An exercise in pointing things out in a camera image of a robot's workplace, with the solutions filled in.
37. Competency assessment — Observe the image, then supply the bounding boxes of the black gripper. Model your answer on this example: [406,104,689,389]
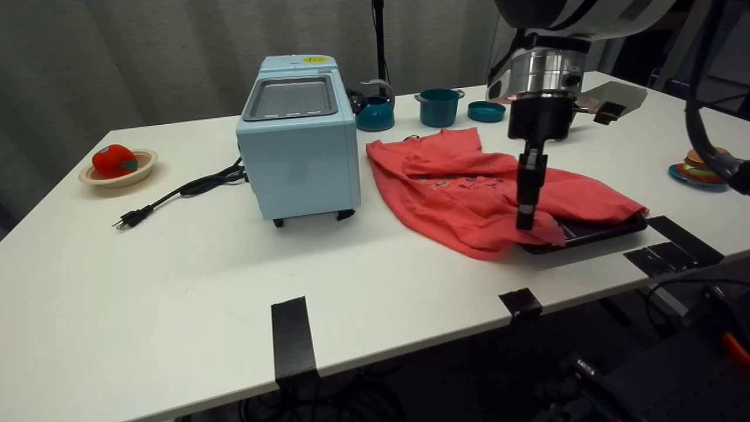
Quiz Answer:
[507,90,578,232]

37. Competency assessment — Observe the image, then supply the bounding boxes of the red printed shirt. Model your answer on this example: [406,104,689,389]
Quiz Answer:
[363,127,651,262]

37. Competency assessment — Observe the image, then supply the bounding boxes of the small teal bowl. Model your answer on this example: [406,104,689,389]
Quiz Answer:
[467,96,505,125]

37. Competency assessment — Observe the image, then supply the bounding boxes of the teal toy pot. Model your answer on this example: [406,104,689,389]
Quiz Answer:
[413,88,467,129]

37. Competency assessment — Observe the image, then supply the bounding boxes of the small black tape square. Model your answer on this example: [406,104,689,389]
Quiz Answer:
[496,286,544,322]

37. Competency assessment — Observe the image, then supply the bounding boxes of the small teal plate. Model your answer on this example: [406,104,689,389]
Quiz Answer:
[665,163,732,193]

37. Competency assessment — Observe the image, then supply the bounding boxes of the toy burger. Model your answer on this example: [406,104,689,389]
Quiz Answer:
[678,146,734,187]

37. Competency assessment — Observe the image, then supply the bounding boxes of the teal toy kettle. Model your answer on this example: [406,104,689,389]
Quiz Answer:
[346,77,398,133]

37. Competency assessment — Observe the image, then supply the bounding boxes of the light blue toaster oven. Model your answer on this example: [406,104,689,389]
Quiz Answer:
[234,51,363,229]

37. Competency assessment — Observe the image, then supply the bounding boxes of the long black tape strip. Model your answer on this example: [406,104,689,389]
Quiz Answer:
[269,295,322,385]

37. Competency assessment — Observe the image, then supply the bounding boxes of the beige shallow bowl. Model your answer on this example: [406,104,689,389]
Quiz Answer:
[77,149,159,190]

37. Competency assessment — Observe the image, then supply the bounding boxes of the grey curtain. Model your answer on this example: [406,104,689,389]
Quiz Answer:
[0,0,651,238]

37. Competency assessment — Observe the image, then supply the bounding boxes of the red toy tomato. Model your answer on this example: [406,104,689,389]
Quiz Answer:
[90,144,141,180]

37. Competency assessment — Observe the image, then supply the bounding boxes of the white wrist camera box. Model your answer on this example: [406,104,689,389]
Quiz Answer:
[575,81,651,127]

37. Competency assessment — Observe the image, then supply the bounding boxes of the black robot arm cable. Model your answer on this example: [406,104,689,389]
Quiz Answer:
[683,0,750,198]

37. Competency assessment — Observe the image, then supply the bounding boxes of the black power cord with plug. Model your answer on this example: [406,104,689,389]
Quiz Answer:
[111,157,250,232]

